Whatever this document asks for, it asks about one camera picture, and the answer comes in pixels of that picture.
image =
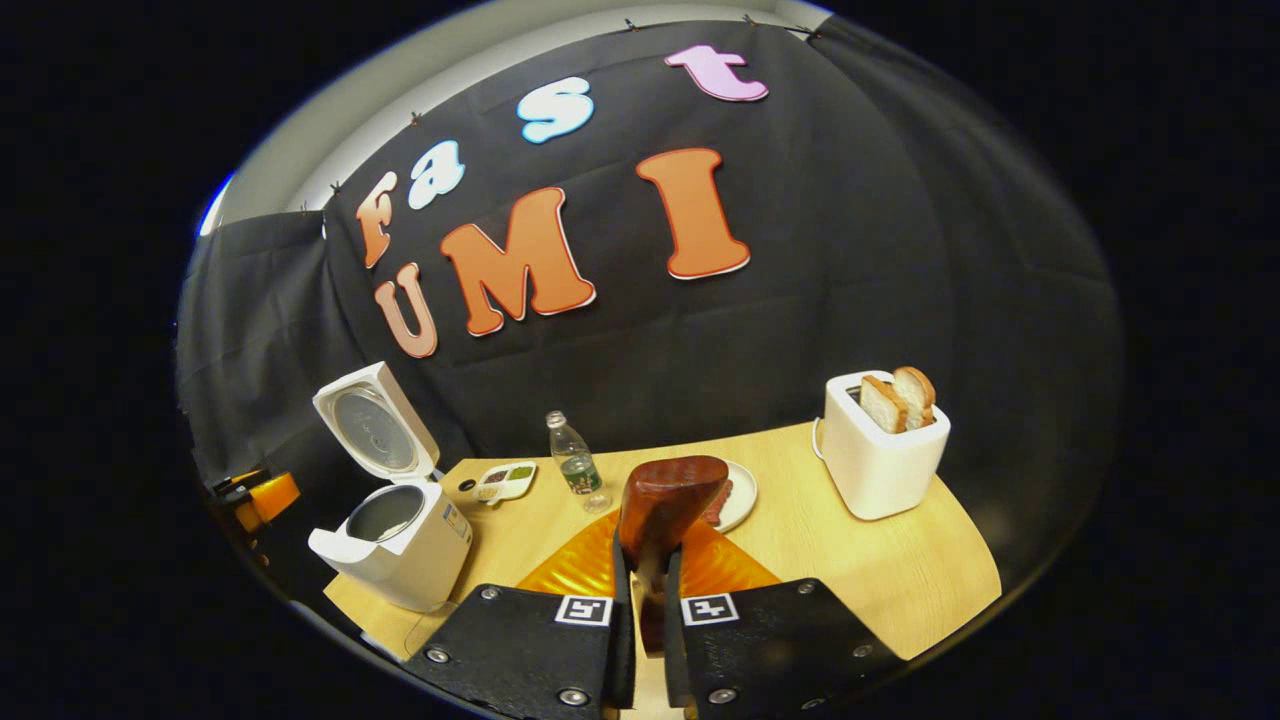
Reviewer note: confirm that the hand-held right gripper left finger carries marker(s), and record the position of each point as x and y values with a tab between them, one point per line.
520	650

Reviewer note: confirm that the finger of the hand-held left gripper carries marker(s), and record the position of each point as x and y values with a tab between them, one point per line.
270	495

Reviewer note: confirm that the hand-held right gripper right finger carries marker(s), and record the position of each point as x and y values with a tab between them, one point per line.
780	650

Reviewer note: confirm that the white rice cooker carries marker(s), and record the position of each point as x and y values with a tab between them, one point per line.
415	560

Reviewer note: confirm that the brown wooden spoon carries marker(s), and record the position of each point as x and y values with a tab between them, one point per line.
665	500

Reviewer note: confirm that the red meat piece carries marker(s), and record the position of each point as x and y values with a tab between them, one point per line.
718	505

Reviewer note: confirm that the white round plate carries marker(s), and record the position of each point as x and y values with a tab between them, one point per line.
742	495

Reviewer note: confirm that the white divided grain dish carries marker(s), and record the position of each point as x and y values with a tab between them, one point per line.
505	482

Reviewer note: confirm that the clear plastic water bottle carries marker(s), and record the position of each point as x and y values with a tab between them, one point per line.
578	470

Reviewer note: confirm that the white toaster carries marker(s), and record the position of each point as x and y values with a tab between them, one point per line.
880	470

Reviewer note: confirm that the toast bread slice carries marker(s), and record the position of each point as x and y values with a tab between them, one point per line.
882	405
918	392

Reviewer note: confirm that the ceiling light panel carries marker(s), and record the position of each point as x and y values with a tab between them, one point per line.
215	205

